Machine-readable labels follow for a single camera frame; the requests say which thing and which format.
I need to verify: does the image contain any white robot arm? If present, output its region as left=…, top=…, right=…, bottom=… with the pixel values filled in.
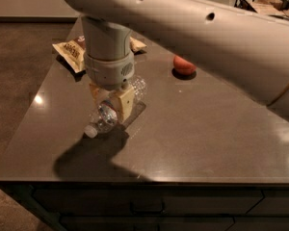
left=65, top=0, right=289, bottom=122

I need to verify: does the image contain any black wire basket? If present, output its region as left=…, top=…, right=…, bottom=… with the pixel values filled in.
left=234, top=0, right=289, bottom=18

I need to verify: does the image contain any black drawer handle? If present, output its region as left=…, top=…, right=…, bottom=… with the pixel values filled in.
left=130, top=202, right=165, bottom=215

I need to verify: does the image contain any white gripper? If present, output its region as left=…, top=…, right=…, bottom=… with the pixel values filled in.
left=84, top=52, right=135, bottom=123

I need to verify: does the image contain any dark cabinet drawer front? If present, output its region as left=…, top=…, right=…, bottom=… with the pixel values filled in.
left=34, top=190, right=262, bottom=216

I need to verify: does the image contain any red apple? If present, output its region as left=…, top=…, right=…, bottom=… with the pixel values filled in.
left=173, top=56, right=196, bottom=76

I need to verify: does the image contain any clear plastic water bottle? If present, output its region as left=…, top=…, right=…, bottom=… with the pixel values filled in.
left=84, top=76, right=147, bottom=138

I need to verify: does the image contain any brown white snack bag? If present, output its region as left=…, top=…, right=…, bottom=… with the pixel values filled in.
left=51, top=36, right=147, bottom=74

